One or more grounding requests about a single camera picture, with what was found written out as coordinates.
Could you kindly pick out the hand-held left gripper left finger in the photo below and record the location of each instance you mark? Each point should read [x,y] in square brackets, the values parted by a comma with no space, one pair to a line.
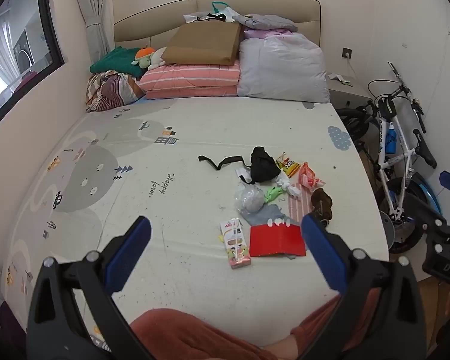
[129,249]

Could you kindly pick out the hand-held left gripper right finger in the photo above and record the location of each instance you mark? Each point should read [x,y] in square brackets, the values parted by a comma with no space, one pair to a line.
[324,251]

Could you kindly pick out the grey trash bin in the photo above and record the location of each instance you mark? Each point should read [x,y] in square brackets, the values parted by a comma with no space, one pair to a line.
[388,230]

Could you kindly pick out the red envelope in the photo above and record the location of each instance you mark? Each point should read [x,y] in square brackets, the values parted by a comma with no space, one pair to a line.
[275,240]

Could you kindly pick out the brown wrapper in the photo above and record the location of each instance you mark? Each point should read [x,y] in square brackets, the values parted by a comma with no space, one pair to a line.
[320,200]

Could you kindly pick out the pink white wrapper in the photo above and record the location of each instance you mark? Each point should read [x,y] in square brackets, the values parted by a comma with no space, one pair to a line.
[307,178]

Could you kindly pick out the green plastic wrapper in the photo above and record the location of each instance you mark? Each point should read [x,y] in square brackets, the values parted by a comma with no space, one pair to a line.
[273,195]

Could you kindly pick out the pink milk carton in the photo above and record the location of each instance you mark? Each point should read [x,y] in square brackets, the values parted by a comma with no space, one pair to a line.
[236,245]

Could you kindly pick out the clear plastic bag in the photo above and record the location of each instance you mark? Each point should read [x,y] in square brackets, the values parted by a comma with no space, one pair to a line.
[249,200]

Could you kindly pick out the yellow snack wrapper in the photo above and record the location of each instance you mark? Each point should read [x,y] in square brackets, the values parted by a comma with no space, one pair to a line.
[288,165]

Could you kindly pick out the white bicycle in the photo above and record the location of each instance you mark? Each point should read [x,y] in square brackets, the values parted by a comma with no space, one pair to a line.
[425,152]

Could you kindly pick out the blue water bottle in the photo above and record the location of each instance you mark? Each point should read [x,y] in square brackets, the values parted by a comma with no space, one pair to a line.
[390,140]

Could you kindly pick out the person's bare leg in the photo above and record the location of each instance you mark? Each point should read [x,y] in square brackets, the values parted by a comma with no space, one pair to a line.
[285,350]

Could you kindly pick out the grey nightstand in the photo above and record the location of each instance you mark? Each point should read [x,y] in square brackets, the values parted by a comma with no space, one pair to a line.
[345,95]

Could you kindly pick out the white green packet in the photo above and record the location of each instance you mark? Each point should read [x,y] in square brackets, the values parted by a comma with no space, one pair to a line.
[339,78]

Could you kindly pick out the patterned striped quilt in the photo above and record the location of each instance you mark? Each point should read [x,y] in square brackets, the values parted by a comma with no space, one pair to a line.
[108,92]

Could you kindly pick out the pink striped quilt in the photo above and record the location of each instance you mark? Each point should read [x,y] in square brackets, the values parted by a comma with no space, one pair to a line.
[187,78]

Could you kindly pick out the green folded cloth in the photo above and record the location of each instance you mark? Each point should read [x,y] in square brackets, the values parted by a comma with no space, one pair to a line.
[112,62]

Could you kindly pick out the green plush toy orange hat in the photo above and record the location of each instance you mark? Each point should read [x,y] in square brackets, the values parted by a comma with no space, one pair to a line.
[144,58]

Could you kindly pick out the white plush toy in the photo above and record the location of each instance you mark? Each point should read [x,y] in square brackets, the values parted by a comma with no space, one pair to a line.
[158,58]

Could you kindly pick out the washing machine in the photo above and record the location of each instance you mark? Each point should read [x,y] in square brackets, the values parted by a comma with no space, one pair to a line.
[24,52]

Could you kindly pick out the purple cloth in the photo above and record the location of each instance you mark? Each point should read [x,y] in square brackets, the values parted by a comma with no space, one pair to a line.
[258,33]

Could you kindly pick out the beige padded headboard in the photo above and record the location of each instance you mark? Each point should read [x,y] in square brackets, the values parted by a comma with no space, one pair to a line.
[153,22]

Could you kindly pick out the grey jacket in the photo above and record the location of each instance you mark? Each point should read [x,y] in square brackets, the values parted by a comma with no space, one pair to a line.
[266,21]

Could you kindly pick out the white curtain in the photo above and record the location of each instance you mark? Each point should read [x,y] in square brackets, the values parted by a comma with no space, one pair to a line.
[93,7]

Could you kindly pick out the wall socket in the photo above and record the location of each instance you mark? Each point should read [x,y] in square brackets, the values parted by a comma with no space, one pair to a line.
[347,53]

